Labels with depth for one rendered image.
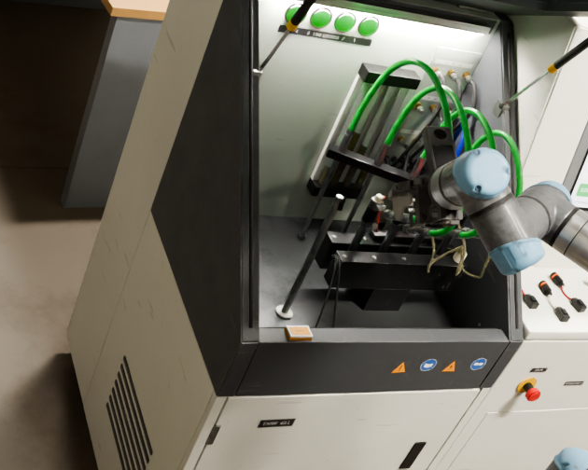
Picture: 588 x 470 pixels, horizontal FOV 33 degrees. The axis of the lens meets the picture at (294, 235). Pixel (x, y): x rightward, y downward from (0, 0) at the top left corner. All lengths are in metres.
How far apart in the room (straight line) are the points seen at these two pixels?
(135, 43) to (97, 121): 0.32
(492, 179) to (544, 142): 0.86
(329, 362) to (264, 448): 0.28
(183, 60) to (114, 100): 1.13
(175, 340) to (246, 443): 0.28
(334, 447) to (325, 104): 0.78
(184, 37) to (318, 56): 0.31
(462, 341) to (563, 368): 0.36
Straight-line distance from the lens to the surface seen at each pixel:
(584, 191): 2.47
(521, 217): 1.51
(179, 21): 2.33
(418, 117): 2.44
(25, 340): 3.11
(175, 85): 2.30
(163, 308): 2.29
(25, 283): 3.29
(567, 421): 2.68
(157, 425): 2.33
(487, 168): 1.47
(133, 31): 3.25
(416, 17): 2.23
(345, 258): 2.17
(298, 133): 2.32
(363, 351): 2.06
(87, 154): 3.49
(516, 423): 2.57
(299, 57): 2.20
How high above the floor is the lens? 2.21
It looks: 35 degrees down
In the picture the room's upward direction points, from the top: 25 degrees clockwise
